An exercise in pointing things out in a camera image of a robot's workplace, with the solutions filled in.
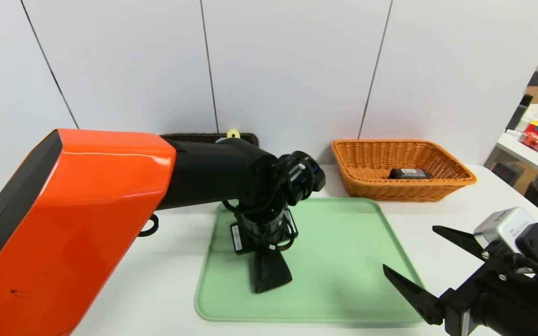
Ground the orange wicker basket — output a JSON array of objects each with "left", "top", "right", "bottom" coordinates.
[{"left": 331, "top": 139, "right": 478, "bottom": 203}]

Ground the small black carton pink top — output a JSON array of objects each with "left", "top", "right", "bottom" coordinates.
[{"left": 389, "top": 168, "right": 431, "bottom": 180}]

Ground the light green plastic tray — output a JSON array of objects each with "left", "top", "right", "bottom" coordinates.
[{"left": 194, "top": 196, "right": 426, "bottom": 323}]

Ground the red snack package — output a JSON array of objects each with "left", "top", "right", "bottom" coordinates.
[{"left": 519, "top": 133, "right": 538, "bottom": 154}]

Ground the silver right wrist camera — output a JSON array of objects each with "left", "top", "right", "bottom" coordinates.
[{"left": 474, "top": 207, "right": 538, "bottom": 255}]

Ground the black glasses case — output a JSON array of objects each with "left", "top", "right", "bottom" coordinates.
[{"left": 249, "top": 246, "right": 293, "bottom": 294}]

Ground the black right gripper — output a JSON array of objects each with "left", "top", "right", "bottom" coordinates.
[{"left": 382, "top": 225, "right": 538, "bottom": 336}]

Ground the black upright panel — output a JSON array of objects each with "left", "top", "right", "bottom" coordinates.
[{"left": 506, "top": 94, "right": 533, "bottom": 131}]

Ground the dark brown wicker basket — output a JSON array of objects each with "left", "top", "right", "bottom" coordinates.
[{"left": 159, "top": 133, "right": 260, "bottom": 147}]

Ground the thin black left wrist cable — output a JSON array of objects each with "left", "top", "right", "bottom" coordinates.
[{"left": 222, "top": 156, "right": 319, "bottom": 252}]

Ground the white side table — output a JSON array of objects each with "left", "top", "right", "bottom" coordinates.
[{"left": 496, "top": 104, "right": 538, "bottom": 184}]

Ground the black coiled left arm cable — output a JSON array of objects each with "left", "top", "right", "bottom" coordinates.
[{"left": 138, "top": 214, "right": 159, "bottom": 238}]

